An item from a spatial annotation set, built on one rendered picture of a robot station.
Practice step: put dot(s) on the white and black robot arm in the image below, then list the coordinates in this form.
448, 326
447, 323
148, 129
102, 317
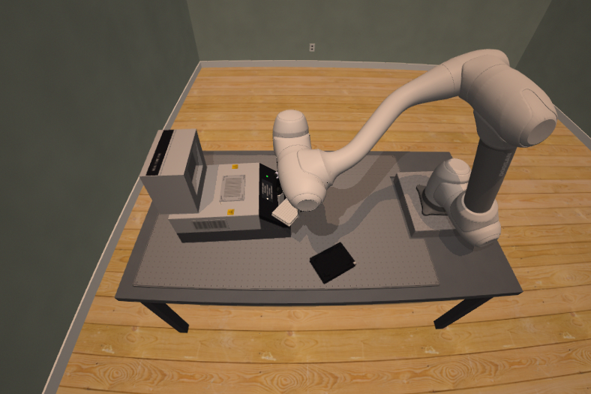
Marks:
508, 107

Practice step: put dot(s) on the beige lab instrument with lid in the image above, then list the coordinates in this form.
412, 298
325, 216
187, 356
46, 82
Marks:
223, 202

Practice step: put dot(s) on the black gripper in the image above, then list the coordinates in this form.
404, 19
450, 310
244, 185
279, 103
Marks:
280, 193

